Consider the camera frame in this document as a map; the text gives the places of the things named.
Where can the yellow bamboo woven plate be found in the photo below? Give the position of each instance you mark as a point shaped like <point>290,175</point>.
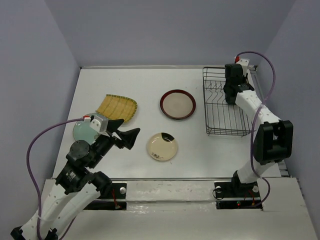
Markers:
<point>118,107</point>

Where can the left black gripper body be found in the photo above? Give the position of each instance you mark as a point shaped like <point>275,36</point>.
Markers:
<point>103,144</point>

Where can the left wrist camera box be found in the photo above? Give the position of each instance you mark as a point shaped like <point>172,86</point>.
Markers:
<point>99,123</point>

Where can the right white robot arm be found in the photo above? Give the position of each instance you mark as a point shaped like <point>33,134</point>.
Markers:
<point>271,138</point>

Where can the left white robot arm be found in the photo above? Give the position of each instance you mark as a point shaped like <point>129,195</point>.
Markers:
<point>75,186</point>

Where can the black wire dish rack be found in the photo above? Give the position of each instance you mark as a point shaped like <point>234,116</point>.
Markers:
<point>221,119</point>

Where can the red rimmed beige plate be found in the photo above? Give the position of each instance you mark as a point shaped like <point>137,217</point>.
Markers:
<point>177,104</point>

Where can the light green round plate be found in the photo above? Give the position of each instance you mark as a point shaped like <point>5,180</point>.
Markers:
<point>83,131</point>

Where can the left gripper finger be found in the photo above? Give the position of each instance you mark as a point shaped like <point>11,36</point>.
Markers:
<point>128,138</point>
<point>113,125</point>

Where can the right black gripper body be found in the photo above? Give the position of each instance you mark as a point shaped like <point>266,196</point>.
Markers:
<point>244,81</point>

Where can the cream plate black brushstroke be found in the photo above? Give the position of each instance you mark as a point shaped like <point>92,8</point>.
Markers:
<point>162,147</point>

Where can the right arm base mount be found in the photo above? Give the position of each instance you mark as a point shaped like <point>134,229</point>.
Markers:
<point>228,197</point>

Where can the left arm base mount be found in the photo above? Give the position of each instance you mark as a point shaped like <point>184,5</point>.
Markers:
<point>114,200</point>

